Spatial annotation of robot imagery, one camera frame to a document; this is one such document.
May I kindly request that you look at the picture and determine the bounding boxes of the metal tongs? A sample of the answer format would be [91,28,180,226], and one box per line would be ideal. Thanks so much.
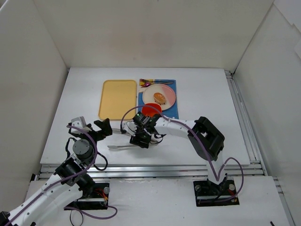
[107,128,164,149]

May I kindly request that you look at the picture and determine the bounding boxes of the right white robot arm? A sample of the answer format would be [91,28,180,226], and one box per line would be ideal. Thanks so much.
[122,112,226,185]

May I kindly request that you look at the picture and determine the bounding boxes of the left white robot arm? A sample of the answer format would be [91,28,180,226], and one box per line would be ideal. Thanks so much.
[0,117,112,226]

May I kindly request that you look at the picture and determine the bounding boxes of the orange bowl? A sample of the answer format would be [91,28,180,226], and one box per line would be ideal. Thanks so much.
[141,103,162,117]

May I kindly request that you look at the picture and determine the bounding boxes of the yellow tray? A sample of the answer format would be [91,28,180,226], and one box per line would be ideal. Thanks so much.
[98,80,137,121]

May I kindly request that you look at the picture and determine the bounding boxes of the blue placemat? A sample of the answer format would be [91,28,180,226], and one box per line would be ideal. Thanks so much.
[138,80,179,119]

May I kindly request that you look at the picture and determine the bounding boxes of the pink and white plate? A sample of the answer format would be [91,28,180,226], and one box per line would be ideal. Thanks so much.
[142,84,176,111]

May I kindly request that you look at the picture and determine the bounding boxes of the cutlery on placemat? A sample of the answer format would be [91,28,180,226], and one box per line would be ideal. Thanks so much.
[139,79,174,88]

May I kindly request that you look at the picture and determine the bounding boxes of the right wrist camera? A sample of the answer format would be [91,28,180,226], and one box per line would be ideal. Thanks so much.
[122,121,137,136]

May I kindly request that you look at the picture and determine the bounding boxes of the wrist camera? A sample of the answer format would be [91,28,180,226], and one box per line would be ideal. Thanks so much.
[71,116,87,129]
[122,121,137,136]

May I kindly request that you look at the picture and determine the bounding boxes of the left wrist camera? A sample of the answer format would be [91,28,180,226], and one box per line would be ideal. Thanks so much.
[71,116,87,129]

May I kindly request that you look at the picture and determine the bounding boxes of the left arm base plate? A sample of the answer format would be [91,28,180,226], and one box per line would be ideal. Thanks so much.
[66,182,110,210]

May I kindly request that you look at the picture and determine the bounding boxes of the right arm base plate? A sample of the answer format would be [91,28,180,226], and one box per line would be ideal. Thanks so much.
[193,179,239,207]

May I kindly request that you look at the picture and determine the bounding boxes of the aluminium rail frame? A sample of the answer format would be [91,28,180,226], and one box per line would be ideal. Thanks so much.
[40,67,293,226]

